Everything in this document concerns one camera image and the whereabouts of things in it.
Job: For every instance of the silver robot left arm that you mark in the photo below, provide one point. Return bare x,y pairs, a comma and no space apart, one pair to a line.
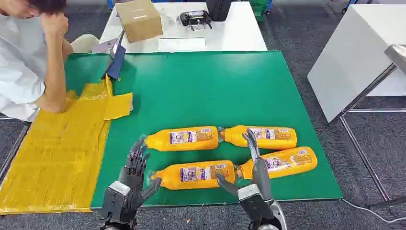
111,226

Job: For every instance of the person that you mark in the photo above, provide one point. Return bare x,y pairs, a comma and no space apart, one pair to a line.
19,63

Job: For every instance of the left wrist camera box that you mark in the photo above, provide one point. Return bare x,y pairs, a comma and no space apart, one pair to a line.
115,200

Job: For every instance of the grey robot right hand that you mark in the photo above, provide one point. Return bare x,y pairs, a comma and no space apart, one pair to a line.
261,177

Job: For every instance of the green table mat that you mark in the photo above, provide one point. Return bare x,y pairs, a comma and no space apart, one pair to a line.
206,95

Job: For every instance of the brown cardboard box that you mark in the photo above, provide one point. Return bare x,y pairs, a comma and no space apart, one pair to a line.
139,20

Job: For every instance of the orange drink bottle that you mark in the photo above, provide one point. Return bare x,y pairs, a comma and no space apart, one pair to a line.
269,143
285,163
196,182
187,144

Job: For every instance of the phone on blue stand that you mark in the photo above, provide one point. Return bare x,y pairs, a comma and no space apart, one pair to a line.
115,60

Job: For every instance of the white square table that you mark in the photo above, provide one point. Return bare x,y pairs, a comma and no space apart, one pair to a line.
352,60

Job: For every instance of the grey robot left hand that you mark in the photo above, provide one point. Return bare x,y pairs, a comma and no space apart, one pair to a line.
134,177

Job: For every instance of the black handheld controller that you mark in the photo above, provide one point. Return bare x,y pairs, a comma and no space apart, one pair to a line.
194,18

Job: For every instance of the grey flat pad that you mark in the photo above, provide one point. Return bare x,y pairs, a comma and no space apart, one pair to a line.
103,46

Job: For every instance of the person's hand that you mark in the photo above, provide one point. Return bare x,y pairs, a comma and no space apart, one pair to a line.
55,22

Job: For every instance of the steel bench corner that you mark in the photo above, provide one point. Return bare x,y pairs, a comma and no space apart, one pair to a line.
398,55

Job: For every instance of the green plastic crate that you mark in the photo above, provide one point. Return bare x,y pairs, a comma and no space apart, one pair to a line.
258,9

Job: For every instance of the grey metal table frame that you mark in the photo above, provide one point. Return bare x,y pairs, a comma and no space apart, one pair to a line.
364,152

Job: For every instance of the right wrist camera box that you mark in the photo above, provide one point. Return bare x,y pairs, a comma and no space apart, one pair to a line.
253,203

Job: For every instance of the white rectangular table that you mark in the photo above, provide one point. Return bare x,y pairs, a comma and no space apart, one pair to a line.
241,35

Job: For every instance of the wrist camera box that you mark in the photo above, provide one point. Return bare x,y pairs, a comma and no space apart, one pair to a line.
115,200
253,203

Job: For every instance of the large yellow sheet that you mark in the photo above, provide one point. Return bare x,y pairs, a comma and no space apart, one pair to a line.
54,158

